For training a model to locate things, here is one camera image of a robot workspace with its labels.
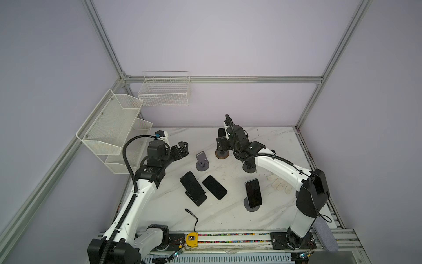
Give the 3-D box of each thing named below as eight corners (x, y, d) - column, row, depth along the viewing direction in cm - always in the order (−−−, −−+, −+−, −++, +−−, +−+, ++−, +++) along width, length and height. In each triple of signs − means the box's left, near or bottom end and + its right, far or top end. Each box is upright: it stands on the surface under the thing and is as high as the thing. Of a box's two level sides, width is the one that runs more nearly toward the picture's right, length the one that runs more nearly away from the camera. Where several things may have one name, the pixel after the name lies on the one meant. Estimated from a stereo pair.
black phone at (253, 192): (248, 211, 84) (254, 200, 72) (240, 194, 90) (244, 181, 77) (259, 206, 85) (267, 195, 73) (251, 190, 91) (256, 177, 79)
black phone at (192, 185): (184, 192, 91) (179, 178, 79) (193, 184, 94) (189, 170, 82) (196, 205, 87) (192, 193, 74) (205, 196, 90) (203, 183, 77)
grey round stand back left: (200, 173, 99) (199, 164, 90) (194, 165, 102) (192, 155, 94) (209, 168, 101) (209, 158, 93) (203, 160, 105) (202, 150, 96)
